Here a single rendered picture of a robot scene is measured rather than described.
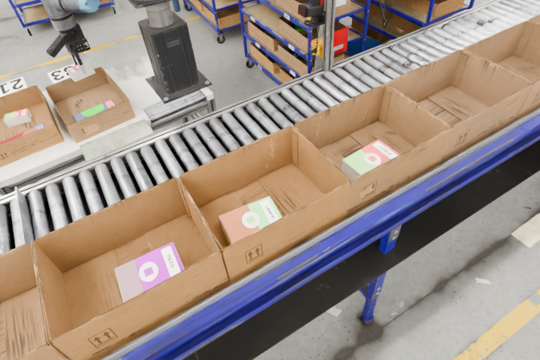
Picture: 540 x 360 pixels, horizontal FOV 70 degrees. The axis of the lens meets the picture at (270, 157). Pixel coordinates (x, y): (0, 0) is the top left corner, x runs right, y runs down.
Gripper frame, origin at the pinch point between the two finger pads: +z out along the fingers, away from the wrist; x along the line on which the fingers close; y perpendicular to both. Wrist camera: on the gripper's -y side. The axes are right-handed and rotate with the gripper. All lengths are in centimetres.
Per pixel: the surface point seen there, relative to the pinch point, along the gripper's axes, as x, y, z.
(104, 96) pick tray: -1.3, 4.7, 17.4
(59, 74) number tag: 17.7, -6.2, 7.3
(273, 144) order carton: -108, 22, -8
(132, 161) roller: -52, -8, 18
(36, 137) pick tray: -16.9, -31.4, 11.0
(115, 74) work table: 15.7, 18.6, 18.3
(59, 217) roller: -59, -41, 18
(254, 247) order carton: -132, -7, -6
